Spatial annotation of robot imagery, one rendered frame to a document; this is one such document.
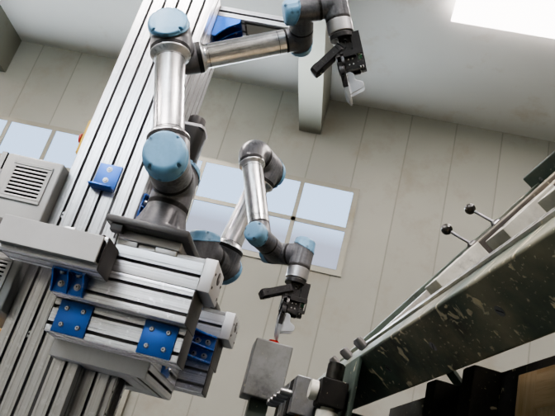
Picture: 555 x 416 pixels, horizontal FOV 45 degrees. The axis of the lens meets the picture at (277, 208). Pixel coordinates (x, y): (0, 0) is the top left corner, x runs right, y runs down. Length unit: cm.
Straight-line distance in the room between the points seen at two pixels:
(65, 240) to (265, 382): 79
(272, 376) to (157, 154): 80
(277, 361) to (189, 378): 28
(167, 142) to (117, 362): 59
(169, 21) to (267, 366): 107
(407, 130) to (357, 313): 175
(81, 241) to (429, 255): 417
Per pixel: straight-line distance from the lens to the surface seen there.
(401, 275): 545
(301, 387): 164
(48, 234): 171
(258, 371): 210
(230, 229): 243
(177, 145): 171
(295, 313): 219
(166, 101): 182
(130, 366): 181
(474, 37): 525
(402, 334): 125
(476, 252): 135
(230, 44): 208
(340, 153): 587
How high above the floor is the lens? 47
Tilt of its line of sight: 24 degrees up
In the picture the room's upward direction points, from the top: 15 degrees clockwise
